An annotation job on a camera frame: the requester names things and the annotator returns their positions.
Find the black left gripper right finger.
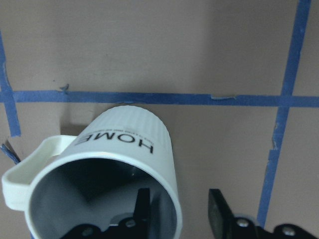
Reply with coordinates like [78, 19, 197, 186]
[208, 189, 234, 239]

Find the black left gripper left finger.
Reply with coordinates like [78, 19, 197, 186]
[133, 188, 151, 239]

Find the white HOME mug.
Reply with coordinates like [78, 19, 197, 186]
[2, 106, 182, 239]

